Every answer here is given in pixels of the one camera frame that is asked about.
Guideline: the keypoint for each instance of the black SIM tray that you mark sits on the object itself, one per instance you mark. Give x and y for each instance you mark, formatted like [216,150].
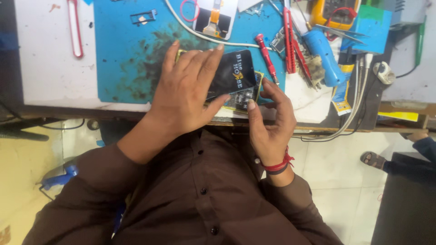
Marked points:
[144,17]

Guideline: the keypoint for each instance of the grey power supply unit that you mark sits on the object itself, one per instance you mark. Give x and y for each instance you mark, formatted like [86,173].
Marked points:
[408,13]

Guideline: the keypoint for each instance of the yellow multimeter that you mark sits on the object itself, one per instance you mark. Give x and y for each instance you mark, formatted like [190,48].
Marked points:
[335,13]

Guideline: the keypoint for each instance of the blue and yellow glue tube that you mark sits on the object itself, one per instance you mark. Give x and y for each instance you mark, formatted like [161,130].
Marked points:
[341,95]

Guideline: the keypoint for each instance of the dirty cleaning brush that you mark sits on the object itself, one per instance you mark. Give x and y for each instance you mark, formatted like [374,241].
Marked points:
[313,69]

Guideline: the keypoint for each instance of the red and white opening tool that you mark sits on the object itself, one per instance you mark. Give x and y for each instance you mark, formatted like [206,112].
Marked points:
[75,30]

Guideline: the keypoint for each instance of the red plastic tweezers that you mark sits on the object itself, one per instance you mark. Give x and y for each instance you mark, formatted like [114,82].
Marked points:
[289,44]

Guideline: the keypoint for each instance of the white round plug adapter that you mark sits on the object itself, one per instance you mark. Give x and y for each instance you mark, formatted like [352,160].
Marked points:
[384,72]

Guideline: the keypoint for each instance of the person's right hand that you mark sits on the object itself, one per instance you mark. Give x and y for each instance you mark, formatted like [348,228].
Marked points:
[274,136]

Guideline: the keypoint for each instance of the person's left hand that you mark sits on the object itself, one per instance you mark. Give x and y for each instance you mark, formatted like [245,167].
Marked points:
[180,98]

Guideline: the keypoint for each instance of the yellow-framed phone body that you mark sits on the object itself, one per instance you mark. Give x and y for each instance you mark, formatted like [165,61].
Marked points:
[247,97]

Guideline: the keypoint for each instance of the small circuit board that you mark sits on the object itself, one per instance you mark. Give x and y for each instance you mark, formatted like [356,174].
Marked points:
[278,40]

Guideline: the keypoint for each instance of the green pen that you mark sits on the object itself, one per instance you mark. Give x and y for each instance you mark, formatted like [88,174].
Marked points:
[421,40]

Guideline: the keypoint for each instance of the blue work mat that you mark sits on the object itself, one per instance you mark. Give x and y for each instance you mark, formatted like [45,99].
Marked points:
[126,58]

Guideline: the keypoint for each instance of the black phone screen panel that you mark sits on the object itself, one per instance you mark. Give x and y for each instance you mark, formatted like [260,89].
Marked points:
[235,73]

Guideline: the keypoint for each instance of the person's brown shirt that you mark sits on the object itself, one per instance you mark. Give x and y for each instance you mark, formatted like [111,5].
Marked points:
[190,197]

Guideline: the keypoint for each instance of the blue box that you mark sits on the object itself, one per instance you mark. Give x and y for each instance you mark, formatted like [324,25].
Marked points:
[371,30]

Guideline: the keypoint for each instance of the red precision screwdriver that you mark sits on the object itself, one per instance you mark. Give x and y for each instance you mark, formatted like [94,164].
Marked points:
[267,58]

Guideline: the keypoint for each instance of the metal tweezers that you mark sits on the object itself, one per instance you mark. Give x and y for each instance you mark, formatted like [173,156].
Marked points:
[340,33]

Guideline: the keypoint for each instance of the blue object under desk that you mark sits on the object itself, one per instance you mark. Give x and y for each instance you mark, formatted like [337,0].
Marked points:
[59,178]

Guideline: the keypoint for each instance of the display panel with orange flex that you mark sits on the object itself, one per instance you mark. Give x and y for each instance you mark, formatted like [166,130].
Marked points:
[218,18]

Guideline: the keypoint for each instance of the yellow card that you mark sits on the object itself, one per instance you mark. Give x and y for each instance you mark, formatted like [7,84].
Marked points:
[398,116]

